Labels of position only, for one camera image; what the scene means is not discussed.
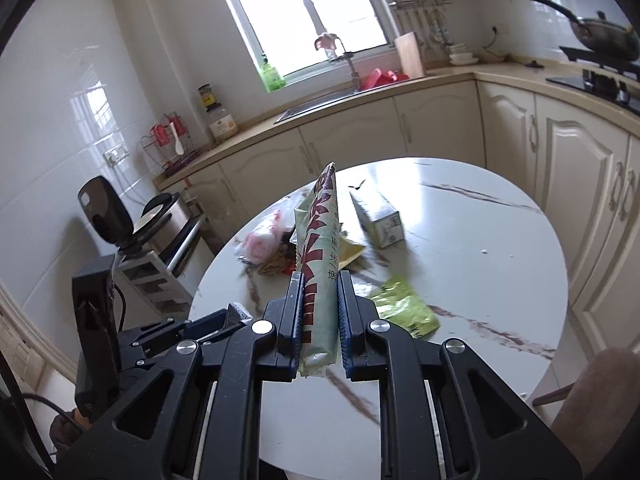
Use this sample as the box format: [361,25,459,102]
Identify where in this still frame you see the brown paper scraps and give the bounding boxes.
[257,252,297,277]

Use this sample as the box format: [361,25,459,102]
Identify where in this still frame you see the black cable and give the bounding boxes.
[0,350,76,480]

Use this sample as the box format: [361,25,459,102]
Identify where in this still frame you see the stainless steel oven appliance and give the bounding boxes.
[77,175,195,257]

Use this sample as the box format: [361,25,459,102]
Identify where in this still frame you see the brown chair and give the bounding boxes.
[531,347,640,480]

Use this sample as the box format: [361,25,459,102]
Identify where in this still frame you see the kitchen window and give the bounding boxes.
[209,0,392,87]

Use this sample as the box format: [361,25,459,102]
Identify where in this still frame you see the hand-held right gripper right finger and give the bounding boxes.
[337,270,583,480]

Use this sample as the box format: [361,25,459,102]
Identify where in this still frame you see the pink plastic bag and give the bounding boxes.
[235,209,292,266]

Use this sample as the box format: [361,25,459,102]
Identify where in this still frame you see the long green snack wrapper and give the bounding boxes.
[292,162,347,378]

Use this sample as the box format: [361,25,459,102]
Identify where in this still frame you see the metal wall utensil rack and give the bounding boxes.
[388,0,454,47]

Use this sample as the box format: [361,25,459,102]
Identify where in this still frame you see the yellow wrapper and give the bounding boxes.
[340,239,369,272]

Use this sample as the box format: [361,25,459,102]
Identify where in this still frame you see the wooden cutting board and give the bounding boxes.
[393,31,427,80]

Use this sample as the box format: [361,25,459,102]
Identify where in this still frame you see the black gas stove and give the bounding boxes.
[545,46,640,109]

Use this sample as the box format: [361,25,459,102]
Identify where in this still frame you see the stack of white bowls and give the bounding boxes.
[446,42,477,66]

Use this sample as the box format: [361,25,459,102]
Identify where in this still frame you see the crumpled green wrapper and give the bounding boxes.
[369,276,441,339]

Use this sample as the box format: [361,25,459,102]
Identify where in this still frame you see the clear jar with label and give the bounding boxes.
[207,102,239,141]

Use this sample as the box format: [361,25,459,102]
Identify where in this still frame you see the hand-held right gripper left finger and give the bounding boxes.
[55,270,306,480]

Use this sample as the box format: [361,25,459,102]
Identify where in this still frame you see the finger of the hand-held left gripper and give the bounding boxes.
[134,321,253,368]
[131,309,230,347]

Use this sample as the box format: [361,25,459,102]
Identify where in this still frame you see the metal sink faucet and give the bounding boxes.
[314,32,362,94]

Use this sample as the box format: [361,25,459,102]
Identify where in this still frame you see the cream kitchen cabinets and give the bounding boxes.
[152,79,640,361]

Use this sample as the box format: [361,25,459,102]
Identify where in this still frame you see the black wok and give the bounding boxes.
[529,0,640,59]

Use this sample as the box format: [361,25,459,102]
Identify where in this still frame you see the wire rack with red cups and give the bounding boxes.
[139,112,197,173]

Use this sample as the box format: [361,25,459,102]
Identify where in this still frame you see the silver foil wrapper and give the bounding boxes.
[227,302,254,333]

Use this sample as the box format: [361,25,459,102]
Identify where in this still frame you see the green and white carton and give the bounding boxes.
[349,189,404,250]

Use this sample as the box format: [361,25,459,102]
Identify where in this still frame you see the steel kitchen sink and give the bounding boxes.
[273,90,359,125]

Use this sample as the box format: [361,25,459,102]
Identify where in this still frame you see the green dish soap bottle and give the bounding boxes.
[258,54,287,94]

